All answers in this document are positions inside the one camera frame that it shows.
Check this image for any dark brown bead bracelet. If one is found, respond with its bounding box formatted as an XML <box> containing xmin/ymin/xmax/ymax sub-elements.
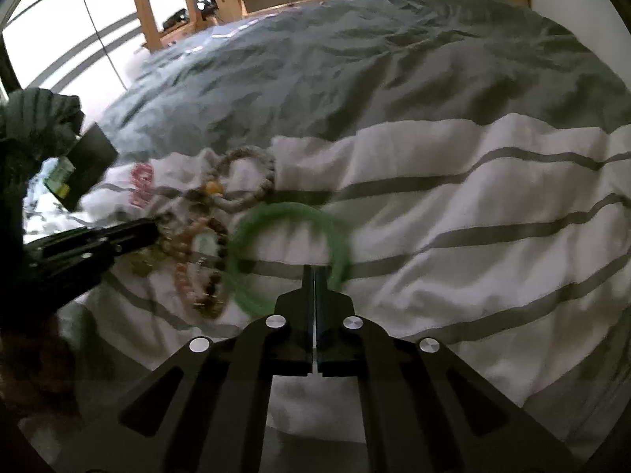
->
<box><xmin>196</xmin><ymin>217</ymin><xmax>233</xmax><ymax>318</ymax></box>

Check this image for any dark striped cloth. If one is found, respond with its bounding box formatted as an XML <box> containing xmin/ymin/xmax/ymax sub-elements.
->
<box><xmin>0</xmin><ymin>87</ymin><xmax>84</xmax><ymax>159</ymax></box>

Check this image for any white grey-striped wardrobe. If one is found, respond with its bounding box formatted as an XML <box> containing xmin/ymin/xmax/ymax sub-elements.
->
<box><xmin>0</xmin><ymin>0</ymin><xmax>149</xmax><ymax>94</ymax></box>

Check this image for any white bead bracelet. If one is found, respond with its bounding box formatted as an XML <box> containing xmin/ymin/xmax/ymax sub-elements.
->
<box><xmin>204</xmin><ymin>145</ymin><xmax>278</xmax><ymax>214</ymax></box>

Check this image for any grey white striped duvet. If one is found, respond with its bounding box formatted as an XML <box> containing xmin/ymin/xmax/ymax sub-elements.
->
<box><xmin>22</xmin><ymin>0</ymin><xmax>631</xmax><ymax>456</ymax></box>

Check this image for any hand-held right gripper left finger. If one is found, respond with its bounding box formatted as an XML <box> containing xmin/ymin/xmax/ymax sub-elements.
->
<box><xmin>52</xmin><ymin>265</ymin><xmax>315</xmax><ymax>473</ymax></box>

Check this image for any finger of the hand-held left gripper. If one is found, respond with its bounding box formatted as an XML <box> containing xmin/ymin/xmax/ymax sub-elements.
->
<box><xmin>24</xmin><ymin>218</ymin><xmax>160</xmax><ymax>283</ymax></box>

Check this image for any green bangle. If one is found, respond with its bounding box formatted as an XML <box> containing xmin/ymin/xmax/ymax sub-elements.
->
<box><xmin>228</xmin><ymin>202</ymin><xmax>354</xmax><ymax>317</ymax></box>

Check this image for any pink bead bracelet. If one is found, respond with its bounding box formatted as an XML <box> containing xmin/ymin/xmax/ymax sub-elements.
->
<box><xmin>170</xmin><ymin>217</ymin><xmax>228</xmax><ymax>317</ymax></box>

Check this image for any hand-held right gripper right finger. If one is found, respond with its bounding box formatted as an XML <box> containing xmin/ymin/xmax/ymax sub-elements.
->
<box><xmin>315</xmin><ymin>266</ymin><xmax>579</xmax><ymax>473</ymax></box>

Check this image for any wooden ladder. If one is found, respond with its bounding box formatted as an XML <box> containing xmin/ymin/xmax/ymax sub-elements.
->
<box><xmin>127</xmin><ymin>0</ymin><xmax>208</xmax><ymax>53</ymax></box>

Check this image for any green white packet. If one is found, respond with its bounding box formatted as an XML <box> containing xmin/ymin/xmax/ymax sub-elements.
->
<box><xmin>42</xmin><ymin>156</ymin><xmax>77</xmax><ymax>199</ymax></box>

